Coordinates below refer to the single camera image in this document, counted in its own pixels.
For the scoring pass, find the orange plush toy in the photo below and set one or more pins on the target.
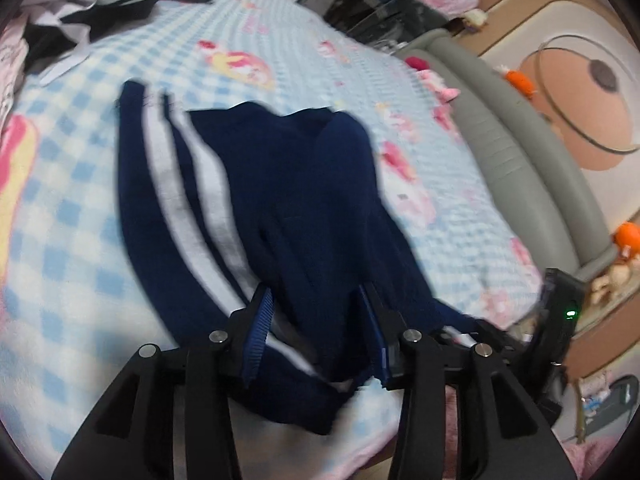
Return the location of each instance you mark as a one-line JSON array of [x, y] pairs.
[[627, 240], [521, 82]]

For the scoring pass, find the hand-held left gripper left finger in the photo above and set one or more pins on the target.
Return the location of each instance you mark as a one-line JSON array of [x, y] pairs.
[[257, 332]]

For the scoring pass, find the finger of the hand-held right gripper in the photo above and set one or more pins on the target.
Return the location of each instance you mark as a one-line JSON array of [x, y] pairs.
[[500, 341]]

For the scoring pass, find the grey nightstand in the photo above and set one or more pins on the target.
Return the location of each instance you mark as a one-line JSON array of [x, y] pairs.
[[615, 405]]

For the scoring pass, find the blue checked printed blanket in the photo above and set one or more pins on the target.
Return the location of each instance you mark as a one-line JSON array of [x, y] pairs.
[[75, 240]]

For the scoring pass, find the round peach wall panel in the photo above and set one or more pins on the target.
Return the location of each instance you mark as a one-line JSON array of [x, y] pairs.
[[565, 110]]

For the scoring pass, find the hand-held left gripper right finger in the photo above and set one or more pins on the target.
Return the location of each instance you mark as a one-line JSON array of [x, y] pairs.
[[376, 335]]

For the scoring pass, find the pink printed garment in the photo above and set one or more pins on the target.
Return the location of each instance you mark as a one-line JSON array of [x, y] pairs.
[[10, 70]]

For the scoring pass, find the pink plush toy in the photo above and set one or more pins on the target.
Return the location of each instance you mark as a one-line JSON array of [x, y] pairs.
[[432, 77]]

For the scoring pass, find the beige doll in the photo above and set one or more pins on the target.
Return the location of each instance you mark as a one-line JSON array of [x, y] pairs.
[[612, 282]]

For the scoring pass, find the small white plush toy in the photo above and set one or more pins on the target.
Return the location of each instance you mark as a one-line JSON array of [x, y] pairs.
[[500, 69]]

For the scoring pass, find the navy white-striped sweater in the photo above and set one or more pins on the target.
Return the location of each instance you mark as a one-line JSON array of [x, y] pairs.
[[300, 200]]

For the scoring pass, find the grey padded bed frame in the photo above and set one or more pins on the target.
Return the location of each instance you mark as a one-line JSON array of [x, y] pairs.
[[515, 160]]

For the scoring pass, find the small cream plush toy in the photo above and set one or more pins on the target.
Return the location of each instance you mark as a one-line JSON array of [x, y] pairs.
[[475, 18]]

